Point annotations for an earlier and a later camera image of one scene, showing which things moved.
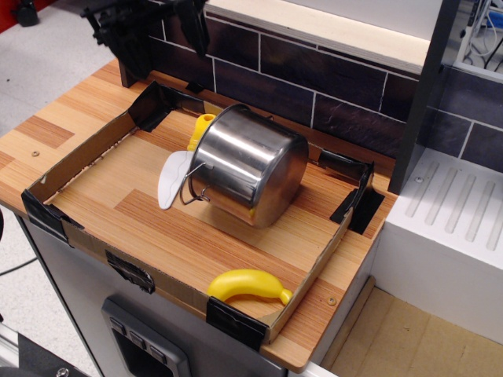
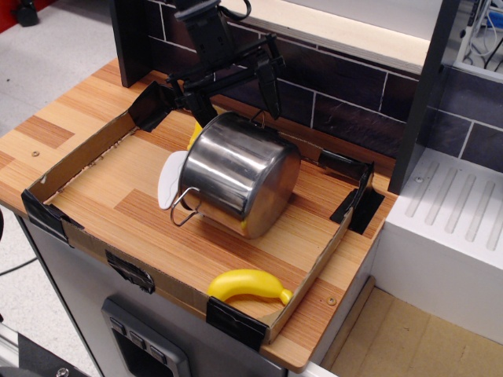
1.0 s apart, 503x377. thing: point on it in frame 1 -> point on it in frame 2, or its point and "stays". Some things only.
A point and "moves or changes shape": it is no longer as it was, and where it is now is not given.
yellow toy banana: (230, 283) stays
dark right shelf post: (412, 140) stays
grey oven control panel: (144, 349) stays
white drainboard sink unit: (442, 241) stays
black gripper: (123, 30) -> (218, 61)
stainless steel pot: (250, 166) moves or changes shape
